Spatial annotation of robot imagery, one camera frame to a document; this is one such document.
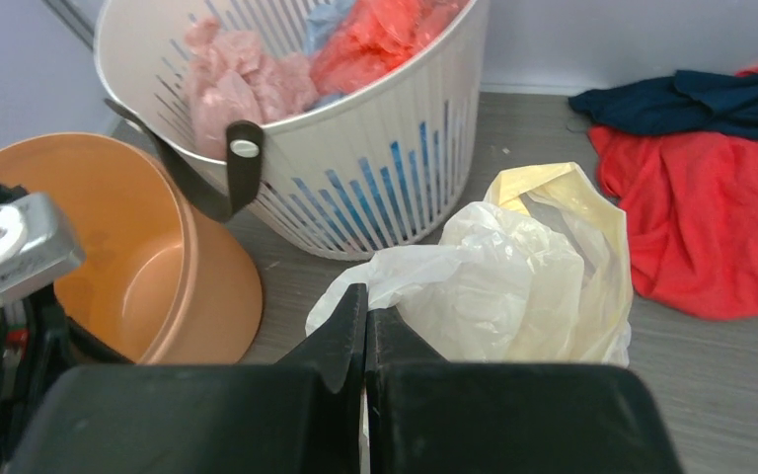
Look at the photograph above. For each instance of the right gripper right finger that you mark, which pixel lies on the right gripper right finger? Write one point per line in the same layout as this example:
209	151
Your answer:
427	414

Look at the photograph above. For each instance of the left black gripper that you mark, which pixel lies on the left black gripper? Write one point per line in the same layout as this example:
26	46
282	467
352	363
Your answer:
38	343

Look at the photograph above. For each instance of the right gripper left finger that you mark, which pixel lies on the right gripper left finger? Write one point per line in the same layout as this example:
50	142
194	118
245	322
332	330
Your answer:
300	414

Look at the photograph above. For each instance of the orange plastic trash bin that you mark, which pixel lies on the orange plastic trash bin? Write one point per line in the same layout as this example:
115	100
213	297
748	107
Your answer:
161	283

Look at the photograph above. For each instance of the pink plastic trash bag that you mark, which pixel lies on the pink plastic trash bag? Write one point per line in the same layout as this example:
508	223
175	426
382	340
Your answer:
230	77

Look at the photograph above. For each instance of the red cloth garment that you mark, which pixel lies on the red cloth garment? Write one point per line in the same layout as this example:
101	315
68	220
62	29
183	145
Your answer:
691	199

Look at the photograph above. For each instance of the white slotted laundry basket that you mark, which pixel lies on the white slotted laundry basket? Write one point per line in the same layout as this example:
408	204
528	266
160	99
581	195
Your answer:
382	167

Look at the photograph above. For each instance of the pale yellow trash bag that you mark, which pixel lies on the pale yellow trash bag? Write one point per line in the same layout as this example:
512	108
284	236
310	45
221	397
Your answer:
538	270

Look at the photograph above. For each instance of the navy blue cloth garment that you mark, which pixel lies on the navy blue cloth garment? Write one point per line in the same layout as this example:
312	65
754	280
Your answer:
686	101

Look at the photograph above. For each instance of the red plastic trash bag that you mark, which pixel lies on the red plastic trash bag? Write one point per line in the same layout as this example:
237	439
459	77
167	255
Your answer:
376	38

